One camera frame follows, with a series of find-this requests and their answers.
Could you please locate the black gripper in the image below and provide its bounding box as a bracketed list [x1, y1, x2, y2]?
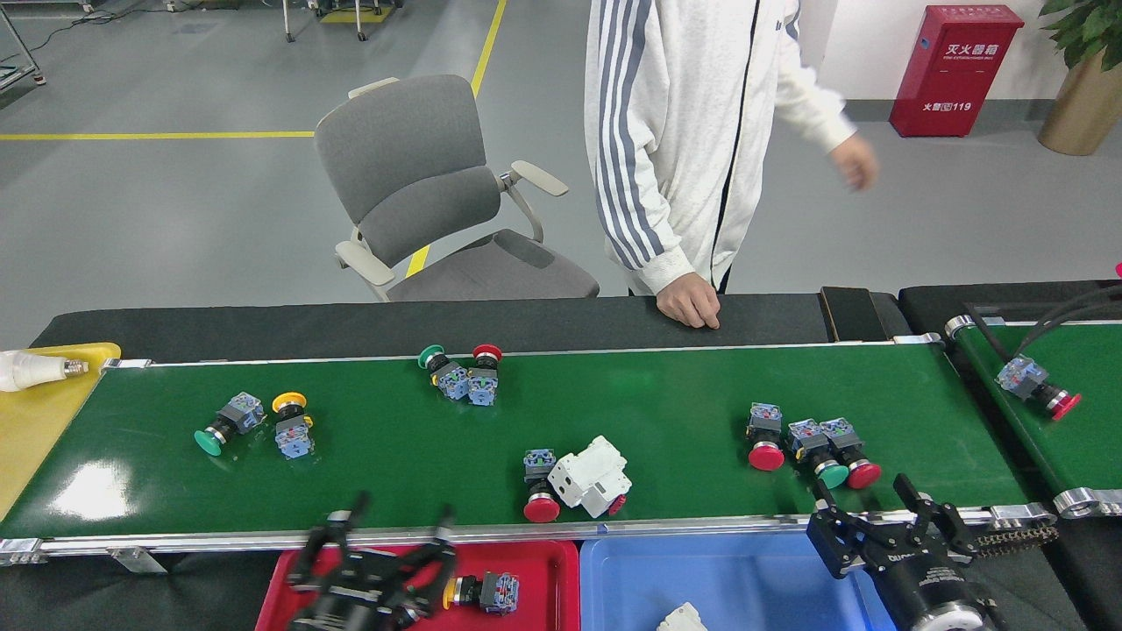
[806, 473, 987, 631]
[289, 495, 457, 631]

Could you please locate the red push button switch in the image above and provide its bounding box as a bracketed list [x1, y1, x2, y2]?
[747, 402, 786, 472]
[523, 449, 562, 524]
[820, 417, 883, 490]
[467, 344, 503, 407]
[997, 355, 1082, 422]

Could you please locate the yellow push button switch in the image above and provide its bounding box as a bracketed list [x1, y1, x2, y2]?
[443, 571, 520, 616]
[272, 392, 315, 460]

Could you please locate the white circuit breaker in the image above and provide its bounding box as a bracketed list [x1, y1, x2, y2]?
[657, 602, 709, 631]
[548, 436, 632, 520]

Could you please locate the blue plastic tray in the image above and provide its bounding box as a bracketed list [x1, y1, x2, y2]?
[579, 533, 899, 631]

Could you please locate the red plastic tray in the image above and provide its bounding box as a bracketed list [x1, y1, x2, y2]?
[256, 539, 581, 631]

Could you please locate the short green conveyor belt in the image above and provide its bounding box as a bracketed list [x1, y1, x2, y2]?
[945, 315, 1122, 520]

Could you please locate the long green conveyor belt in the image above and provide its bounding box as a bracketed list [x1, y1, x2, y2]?
[0, 333, 1057, 566]

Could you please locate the yellow plastic tray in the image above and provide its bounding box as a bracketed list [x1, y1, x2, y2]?
[0, 342, 122, 522]

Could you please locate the person's right hand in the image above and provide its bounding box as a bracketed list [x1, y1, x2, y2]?
[656, 272, 721, 330]

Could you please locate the person's left hand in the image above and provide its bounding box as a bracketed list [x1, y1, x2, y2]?
[828, 131, 880, 194]

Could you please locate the black box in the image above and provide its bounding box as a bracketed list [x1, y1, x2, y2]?
[820, 287, 893, 343]

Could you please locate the white light bulb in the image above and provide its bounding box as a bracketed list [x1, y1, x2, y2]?
[0, 349, 90, 393]

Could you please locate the grey office chair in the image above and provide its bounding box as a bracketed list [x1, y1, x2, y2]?
[314, 74, 601, 303]

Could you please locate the red fire extinguisher box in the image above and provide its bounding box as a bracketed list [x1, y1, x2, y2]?
[890, 4, 1025, 138]

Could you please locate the potted green plant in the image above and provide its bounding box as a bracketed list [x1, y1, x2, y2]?
[1037, 0, 1122, 157]

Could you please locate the person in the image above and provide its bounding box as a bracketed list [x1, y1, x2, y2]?
[585, 0, 880, 330]

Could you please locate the white wheeled rack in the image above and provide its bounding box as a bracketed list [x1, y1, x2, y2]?
[167, 0, 295, 43]

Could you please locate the black drive chain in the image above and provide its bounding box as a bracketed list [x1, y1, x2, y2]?
[973, 521, 1060, 559]

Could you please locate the black cable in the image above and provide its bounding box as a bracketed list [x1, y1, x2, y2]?
[1021, 298, 1122, 356]
[1019, 285, 1122, 356]

